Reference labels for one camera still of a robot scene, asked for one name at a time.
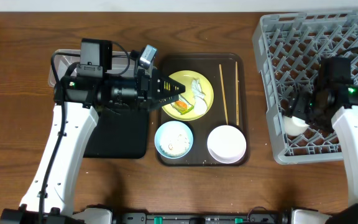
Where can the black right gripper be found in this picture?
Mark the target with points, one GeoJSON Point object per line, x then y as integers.
{"type": "Point", "coordinates": [305, 104]}

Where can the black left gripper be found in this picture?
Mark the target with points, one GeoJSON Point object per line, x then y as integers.
{"type": "Point", "coordinates": [146, 91]}

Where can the green snack wrapper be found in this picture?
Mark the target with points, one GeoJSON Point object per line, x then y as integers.
{"type": "Point", "coordinates": [183, 107]}

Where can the white paper cup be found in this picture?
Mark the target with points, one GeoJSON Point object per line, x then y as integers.
{"type": "Point", "coordinates": [294, 126]}

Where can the white napkin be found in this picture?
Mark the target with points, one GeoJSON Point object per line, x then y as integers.
{"type": "Point", "coordinates": [200, 106]}

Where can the light blue bowl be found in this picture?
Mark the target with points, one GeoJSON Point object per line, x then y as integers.
{"type": "Point", "coordinates": [159, 133]}

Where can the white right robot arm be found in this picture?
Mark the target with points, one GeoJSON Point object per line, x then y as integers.
{"type": "Point", "coordinates": [332, 107]}

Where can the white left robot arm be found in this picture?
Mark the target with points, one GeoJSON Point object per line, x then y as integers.
{"type": "Point", "coordinates": [81, 94]}

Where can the rice food waste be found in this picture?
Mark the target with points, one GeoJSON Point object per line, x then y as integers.
{"type": "Point", "coordinates": [174, 141]}

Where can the grey dishwasher rack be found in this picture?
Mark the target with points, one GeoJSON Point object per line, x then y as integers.
{"type": "Point", "coordinates": [288, 49]}

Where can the black waste tray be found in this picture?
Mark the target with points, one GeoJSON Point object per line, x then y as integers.
{"type": "Point", "coordinates": [119, 134]}

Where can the yellow plate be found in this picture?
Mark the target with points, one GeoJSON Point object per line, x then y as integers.
{"type": "Point", "coordinates": [185, 77]}

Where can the dark brown serving tray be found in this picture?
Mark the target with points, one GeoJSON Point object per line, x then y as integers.
{"type": "Point", "coordinates": [208, 65]}

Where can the left wooden chopstick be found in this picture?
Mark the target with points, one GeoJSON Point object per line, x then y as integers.
{"type": "Point", "coordinates": [223, 94]}

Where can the white bowl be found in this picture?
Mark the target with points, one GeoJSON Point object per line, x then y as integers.
{"type": "Point", "coordinates": [226, 144]}

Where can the clear plastic bin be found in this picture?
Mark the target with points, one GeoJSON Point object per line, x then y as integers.
{"type": "Point", "coordinates": [59, 67]}

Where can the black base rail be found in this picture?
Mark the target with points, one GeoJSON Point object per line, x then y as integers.
{"type": "Point", "coordinates": [252, 218]}

